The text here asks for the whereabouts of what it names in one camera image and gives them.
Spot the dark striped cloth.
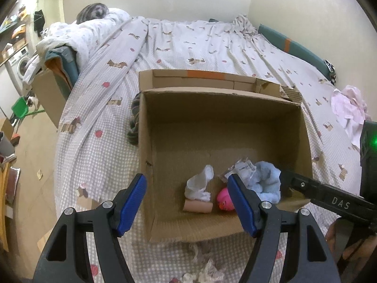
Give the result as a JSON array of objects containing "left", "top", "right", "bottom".
[{"left": 127, "top": 92, "right": 141, "bottom": 146}]

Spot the light blue fluffy towel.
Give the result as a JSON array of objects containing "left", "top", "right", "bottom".
[{"left": 246, "top": 161, "right": 281, "bottom": 204}]

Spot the right hand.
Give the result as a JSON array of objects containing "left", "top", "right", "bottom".
[{"left": 340, "top": 235, "right": 376, "bottom": 282}]

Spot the white knotted sock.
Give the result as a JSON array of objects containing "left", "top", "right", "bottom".
[{"left": 185, "top": 165, "right": 214, "bottom": 203}]

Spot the pink rubber duck toy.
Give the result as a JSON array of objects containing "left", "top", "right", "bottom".
[{"left": 216, "top": 187, "right": 234, "bottom": 212}]

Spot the grey striped pillow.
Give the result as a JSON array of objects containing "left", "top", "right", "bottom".
[{"left": 76, "top": 3, "right": 109, "bottom": 24}]

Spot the plastic bag with white item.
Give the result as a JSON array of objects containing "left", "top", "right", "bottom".
[{"left": 218, "top": 158, "right": 256, "bottom": 186}]

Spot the brown cardboard box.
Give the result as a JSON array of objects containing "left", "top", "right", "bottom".
[{"left": 139, "top": 70, "right": 312, "bottom": 243}]

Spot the green dustpan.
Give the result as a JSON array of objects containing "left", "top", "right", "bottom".
[{"left": 12, "top": 97, "right": 45, "bottom": 120}]

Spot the teal orange pillow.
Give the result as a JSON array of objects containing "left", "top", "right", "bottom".
[{"left": 258, "top": 24, "right": 336, "bottom": 86}]

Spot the pink white clothing pile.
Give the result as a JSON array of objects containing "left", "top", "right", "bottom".
[{"left": 330, "top": 85, "right": 371, "bottom": 150}]

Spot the large brown side box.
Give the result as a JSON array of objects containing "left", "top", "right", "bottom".
[{"left": 31, "top": 69, "right": 71, "bottom": 128}]

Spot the white washing machine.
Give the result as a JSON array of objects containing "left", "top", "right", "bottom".
[{"left": 5, "top": 45, "right": 29, "bottom": 96}]

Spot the white patterned duvet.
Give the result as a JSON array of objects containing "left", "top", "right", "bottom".
[{"left": 24, "top": 8, "right": 131, "bottom": 85}]

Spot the beige cardboard tube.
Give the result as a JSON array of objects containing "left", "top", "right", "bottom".
[{"left": 183, "top": 199, "right": 213, "bottom": 214}]

